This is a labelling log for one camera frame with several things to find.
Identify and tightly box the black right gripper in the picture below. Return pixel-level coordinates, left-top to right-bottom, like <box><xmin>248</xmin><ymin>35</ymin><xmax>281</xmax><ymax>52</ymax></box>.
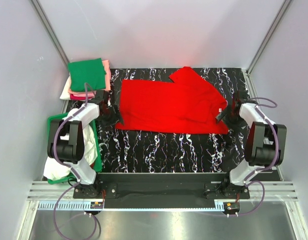
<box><xmin>215</xmin><ymin>104</ymin><xmax>248</xmax><ymax>137</ymax></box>

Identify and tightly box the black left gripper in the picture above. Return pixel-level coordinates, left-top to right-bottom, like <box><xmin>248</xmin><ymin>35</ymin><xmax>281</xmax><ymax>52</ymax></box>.
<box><xmin>98</xmin><ymin>104</ymin><xmax>123</xmax><ymax>132</ymax></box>

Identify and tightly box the red t-shirt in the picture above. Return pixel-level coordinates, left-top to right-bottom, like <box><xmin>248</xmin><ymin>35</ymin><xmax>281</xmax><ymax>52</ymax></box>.
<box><xmin>115</xmin><ymin>66</ymin><xmax>228</xmax><ymax>135</ymax></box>

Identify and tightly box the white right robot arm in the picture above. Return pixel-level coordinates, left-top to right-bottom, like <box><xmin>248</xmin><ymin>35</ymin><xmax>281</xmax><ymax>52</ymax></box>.
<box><xmin>215</xmin><ymin>91</ymin><xmax>287</xmax><ymax>198</ymax></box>

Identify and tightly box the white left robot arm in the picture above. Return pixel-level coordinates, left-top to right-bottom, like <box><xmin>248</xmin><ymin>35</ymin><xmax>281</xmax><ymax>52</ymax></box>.
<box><xmin>47</xmin><ymin>90</ymin><xmax>124</xmax><ymax>198</ymax></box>

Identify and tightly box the folded magenta t-shirt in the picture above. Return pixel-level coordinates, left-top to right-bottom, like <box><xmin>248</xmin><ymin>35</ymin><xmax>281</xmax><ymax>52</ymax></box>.
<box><xmin>69</xmin><ymin>92</ymin><xmax>94</xmax><ymax>101</ymax></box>

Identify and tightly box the green plastic bin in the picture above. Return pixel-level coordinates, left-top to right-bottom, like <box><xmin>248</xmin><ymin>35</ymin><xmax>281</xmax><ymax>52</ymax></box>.
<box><xmin>43</xmin><ymin>120</ymin><xmax>102</xmax><ymax>185</ymax></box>

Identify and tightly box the folded green t-shirt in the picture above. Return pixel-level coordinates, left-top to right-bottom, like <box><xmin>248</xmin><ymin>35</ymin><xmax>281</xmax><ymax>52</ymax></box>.
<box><xmin>67</xmin><ymin>57</ymin><xmax>107</xmax><ymax>92</ymax></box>

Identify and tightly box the folded white t-shirt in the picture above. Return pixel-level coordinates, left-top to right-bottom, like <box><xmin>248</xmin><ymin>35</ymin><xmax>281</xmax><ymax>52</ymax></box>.
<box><xmin>59</xmin><ymin>77</ymin><xmax>112</xmax><ymax>102</ymax></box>

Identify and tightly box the folded salmon pink t-shirt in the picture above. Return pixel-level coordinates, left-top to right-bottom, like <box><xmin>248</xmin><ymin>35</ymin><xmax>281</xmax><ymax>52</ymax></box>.
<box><xmin>68</xmin><ymin>59</ymin><xmax>111</xmax><ymax>95</ymax></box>

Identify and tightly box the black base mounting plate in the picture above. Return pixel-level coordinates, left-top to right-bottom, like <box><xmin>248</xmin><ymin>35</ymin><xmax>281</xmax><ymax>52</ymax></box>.
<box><xmin>73</xmin><ymin>173</ymin><xmax>250</xmax><ymax>211</ymax></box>

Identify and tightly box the crumpled white t-shirt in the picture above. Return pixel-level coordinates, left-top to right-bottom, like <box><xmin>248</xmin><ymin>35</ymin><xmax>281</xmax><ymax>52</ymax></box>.
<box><xmin>43</xmin><ymin>108</ymin><xmax>102</xmax><ymax>185</ymax></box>

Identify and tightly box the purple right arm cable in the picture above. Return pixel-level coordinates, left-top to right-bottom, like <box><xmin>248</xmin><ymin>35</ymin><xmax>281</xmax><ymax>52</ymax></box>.
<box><xmin>226</xmin><ymin>96</ymin><xmax>279</xmax><ymax>217</ymax></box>

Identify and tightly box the aluminium frame rail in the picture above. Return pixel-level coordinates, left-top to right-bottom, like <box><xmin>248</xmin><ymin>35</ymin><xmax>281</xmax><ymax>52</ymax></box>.
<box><xmin>27</xmin><ymin>181</ymin><xmax>298</xmax><ymax>212</ymax></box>

